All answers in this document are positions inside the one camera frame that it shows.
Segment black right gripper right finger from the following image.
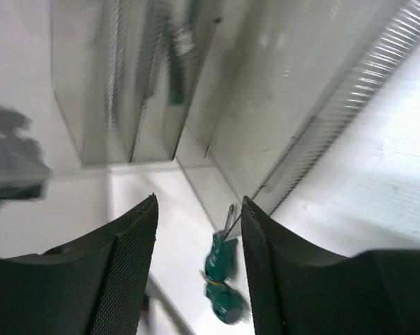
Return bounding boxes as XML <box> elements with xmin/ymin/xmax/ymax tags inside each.
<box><xmin>241</xmin><ymin>198</ymin><xmax>420</xmax><ymax>334</ymax></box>

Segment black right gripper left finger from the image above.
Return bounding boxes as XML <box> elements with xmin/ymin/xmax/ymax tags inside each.
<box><xmin>0</xmin><ymin>195</ymin><xmax>158</xmax><ymax>334</ymax></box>

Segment green stubby phillips screwdriver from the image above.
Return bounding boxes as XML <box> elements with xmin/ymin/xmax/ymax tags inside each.
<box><xmin>204</xmin><ymin>204</ymin><xmax>238</xmax><ymax>285</ymax></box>

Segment clear plastic drawer organizer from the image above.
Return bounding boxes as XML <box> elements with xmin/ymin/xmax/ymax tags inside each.
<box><xmin>50</xmin><ymin>1</ymin><xmax>420</xmax><ymax>214</ymax></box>

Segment large green cutting pliers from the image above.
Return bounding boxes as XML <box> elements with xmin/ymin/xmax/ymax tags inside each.
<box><xmin>162</xmin><ymin>1</ymin><xmax>195</xmax><ymax>105</ymax></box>

